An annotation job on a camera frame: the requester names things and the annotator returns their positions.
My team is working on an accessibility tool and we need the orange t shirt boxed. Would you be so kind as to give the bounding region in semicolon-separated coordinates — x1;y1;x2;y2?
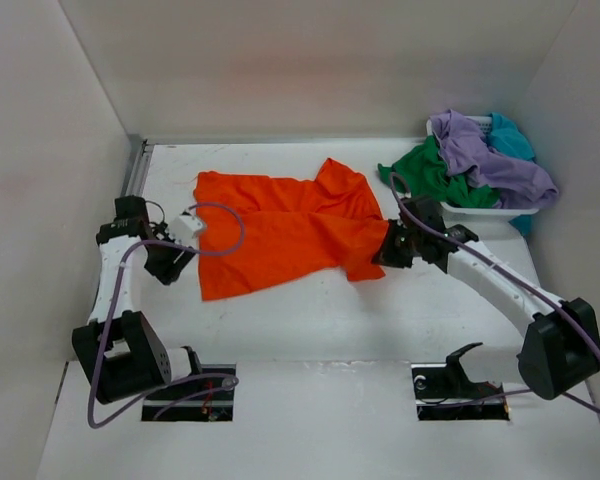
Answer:
193;159;388;301

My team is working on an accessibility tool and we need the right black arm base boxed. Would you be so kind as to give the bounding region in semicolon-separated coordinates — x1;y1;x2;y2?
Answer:
411;342;510;421

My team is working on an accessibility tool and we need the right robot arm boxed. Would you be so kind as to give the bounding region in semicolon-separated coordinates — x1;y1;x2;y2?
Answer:
373;196;600;400

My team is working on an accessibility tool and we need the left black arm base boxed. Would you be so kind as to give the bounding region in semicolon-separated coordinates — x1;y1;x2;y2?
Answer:
141;364;236;423

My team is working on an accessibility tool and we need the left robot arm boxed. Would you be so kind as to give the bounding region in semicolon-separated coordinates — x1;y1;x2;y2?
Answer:
71;196;205;404

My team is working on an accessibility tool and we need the white laundry basket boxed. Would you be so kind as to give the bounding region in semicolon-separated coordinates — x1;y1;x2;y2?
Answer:
425;116;539;222

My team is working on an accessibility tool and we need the green t shirt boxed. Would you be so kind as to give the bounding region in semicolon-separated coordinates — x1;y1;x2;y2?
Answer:
377;136;500;209

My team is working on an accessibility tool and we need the lavender t shirt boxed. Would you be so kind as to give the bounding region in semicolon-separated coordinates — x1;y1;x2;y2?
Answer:
430;110;559;210

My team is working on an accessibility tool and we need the teal t shirt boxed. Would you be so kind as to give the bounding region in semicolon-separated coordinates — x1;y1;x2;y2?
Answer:
486;112;537;210

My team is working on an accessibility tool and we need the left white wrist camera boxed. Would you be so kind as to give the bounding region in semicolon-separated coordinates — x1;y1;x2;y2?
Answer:
167;212;207;245

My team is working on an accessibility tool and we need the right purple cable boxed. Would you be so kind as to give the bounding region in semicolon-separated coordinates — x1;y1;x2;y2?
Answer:
388;171;600;421

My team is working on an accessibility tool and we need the purple cable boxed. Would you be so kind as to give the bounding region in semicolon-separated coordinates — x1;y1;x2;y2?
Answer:
388;171;600;421
86;201;246;429

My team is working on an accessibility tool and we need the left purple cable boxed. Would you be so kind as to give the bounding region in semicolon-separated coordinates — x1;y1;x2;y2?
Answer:
86;201;246;429

